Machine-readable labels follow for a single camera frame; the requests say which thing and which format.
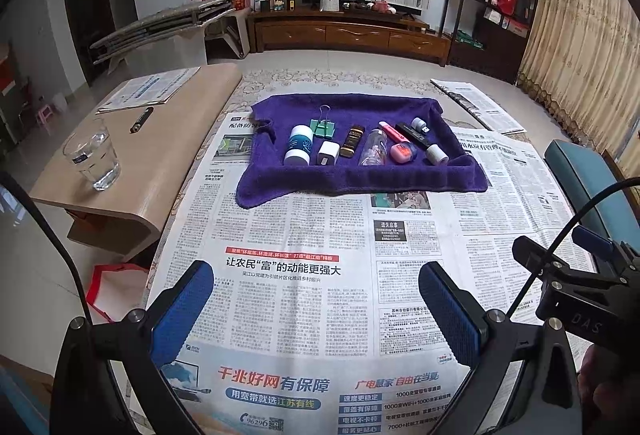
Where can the beige wooden side table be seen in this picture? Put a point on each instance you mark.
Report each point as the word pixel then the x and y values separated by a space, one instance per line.
pixel 160 130

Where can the teal chair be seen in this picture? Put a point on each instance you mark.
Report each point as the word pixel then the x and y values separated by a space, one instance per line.
pixel 590 180

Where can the beige curtain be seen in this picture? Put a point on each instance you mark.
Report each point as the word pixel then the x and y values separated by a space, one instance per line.
pixel 585 40

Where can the black rectangular stick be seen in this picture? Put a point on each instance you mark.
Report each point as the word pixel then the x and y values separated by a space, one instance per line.
pixel 412 135

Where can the pink highlighter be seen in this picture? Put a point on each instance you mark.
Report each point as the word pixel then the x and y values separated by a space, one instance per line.
pixel 392 130

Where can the dark pen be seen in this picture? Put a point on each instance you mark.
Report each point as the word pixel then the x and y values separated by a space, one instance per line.
pixel 141 119

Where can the newspaper on side table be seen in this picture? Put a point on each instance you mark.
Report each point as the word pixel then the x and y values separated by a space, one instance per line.
pixel 150 87

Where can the large spread newspaper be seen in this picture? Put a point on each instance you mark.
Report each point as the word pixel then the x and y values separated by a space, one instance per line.
pixel 310 240

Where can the clear bottle watermelon label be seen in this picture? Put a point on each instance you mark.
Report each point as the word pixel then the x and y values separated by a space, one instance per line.
pixel 374 150

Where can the person's right hand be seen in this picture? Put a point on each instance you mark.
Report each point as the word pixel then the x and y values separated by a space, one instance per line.
pixel 607 390

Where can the white tape roll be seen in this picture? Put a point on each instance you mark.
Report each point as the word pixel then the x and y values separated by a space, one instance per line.
pixel 436 156

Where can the white usb night light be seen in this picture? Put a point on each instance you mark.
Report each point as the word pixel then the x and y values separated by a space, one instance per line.
pixel 419 122

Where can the glass of water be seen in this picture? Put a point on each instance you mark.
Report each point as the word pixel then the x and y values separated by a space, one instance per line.
pixel 92 160

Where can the pink jar blue lid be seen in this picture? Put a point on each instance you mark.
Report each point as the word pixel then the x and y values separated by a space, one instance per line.
pixel 402 153

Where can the wooden tv cabinet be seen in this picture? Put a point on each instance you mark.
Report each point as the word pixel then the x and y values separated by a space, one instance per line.
pixel 350 35

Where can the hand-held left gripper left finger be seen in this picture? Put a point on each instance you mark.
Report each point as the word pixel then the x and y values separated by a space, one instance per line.
pixel 182 310

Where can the stack of folded boards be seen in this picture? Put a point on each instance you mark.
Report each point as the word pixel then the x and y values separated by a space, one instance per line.
pixel 160 22

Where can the purple towel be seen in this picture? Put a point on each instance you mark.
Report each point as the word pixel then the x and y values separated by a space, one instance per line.
pixel 360 180

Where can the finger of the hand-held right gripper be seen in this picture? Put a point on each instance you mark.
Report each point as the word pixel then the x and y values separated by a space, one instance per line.
pixel 631 257
pixel 592 241

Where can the green binder clip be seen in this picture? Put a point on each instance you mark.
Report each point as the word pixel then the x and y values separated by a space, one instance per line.
pixel 322 126

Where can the pink plastic stool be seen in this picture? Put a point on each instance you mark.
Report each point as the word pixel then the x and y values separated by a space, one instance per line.
pixel 45 112

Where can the red teapot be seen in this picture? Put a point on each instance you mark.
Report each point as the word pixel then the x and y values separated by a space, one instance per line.
pixel 382 6

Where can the dark wooden door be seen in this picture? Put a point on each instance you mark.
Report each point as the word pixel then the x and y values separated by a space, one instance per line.
pixel 85 15

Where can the folded newspaper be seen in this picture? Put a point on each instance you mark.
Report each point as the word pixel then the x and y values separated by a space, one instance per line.
pixel 480 107

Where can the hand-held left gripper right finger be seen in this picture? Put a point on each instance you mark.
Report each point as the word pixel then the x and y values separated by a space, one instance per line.
pixel 450 310

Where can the blue and white tube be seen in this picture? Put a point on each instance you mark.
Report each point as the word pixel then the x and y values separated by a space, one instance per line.
pixel 299 146

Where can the white charger cube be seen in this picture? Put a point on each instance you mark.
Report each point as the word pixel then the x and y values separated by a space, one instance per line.
pixel 327 153

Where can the red bag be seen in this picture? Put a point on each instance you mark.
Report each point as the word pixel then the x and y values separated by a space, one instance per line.
pixel 112 290

